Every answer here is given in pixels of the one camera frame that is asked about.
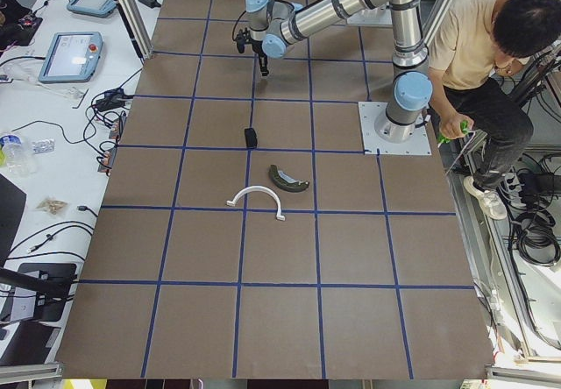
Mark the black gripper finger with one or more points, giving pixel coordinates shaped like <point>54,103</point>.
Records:
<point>263,65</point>

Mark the black brake pad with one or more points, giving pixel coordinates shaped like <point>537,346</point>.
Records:
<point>251,139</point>

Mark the black power adapter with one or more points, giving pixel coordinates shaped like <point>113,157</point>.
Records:
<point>150,3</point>

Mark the green brake shoe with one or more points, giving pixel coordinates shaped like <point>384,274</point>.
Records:
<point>285,182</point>

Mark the blue teach pendant far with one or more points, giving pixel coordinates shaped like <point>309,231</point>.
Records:
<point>94,8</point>

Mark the blue teach pendant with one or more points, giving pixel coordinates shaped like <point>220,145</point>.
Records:
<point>71,57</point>
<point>94,8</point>

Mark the blue teach pendant near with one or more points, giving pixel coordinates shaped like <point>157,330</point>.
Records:
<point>71,57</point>

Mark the person in beige shirt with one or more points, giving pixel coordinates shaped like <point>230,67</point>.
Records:
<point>477,39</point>

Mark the clear plastic water bottle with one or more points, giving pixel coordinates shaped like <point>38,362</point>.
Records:
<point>17,155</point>

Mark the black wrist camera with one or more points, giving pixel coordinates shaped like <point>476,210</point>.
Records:
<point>242,40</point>

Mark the aluminium frame post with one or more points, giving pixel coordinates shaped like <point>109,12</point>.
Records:
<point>435,19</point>
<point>135,27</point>

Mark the white curved plastic bracket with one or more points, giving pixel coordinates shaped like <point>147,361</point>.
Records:
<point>258,189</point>

